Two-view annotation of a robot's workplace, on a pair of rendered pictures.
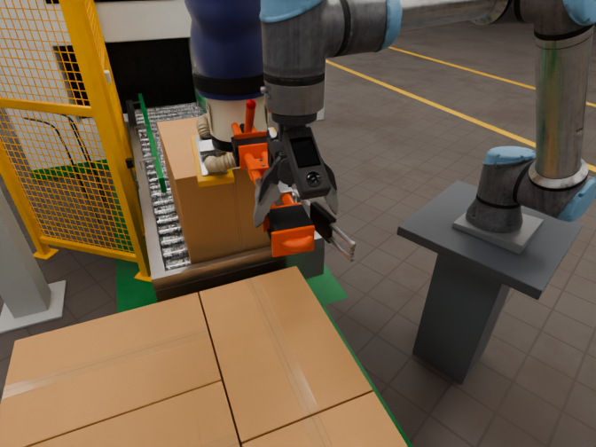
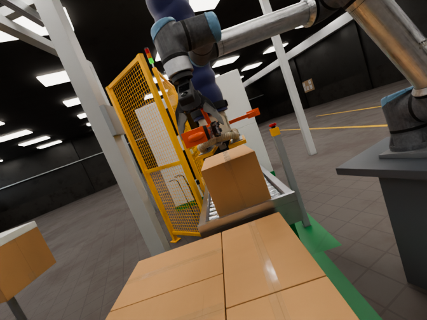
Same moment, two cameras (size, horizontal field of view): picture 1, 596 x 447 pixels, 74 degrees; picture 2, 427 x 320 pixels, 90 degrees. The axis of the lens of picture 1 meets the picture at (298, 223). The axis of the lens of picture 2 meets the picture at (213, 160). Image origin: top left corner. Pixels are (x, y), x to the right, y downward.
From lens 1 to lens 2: 0.51 m
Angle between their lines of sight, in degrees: 36
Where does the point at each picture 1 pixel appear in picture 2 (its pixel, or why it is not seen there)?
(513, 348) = not seen: outside the picture
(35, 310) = not seen: hidden behind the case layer
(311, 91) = (177, 60)
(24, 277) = (160, 246)
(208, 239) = (225, 203)
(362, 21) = (192, 25)
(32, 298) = not seen: hidden behind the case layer
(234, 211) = (235, 185)
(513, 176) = (404, 103)
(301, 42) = (164, 40)
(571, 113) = (403, 34)
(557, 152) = (415, 65)
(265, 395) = (246, 280)
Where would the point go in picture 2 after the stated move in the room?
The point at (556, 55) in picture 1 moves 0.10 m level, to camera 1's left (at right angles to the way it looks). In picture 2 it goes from (361, 9) to (330, 24)
